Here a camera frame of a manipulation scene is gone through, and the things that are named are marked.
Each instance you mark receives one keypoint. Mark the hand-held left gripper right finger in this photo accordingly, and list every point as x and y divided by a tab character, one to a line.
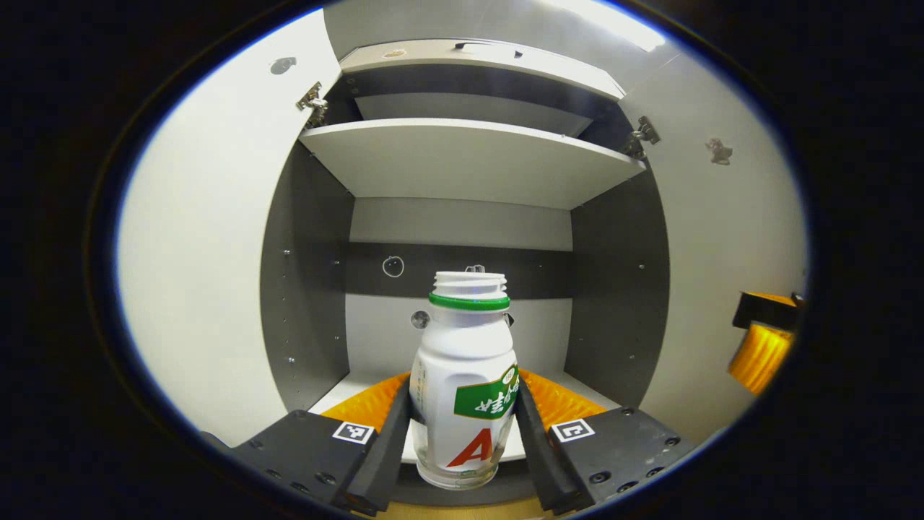
541	462

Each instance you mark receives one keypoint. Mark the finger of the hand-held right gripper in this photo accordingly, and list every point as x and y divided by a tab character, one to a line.
765	310

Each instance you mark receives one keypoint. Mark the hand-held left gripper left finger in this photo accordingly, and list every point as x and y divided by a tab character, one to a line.
382	462

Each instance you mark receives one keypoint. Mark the white cabinet door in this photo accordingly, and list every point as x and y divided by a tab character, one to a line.
202	253
722	253

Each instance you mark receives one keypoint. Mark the white plastic bottle green label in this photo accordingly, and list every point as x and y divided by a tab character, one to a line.
462	361

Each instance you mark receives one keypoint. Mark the grey and white cabinet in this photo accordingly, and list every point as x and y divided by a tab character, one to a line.
303	303

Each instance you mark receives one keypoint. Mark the metal door hinge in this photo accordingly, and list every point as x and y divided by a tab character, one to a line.
642	137
314	105

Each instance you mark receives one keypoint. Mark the white cabinet shelf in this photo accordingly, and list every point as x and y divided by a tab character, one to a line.
469	162

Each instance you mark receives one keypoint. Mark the white cabinet drawer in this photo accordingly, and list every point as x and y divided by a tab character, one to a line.
462	66

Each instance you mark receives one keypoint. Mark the long ceiling light panel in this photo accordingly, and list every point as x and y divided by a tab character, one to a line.
613	20

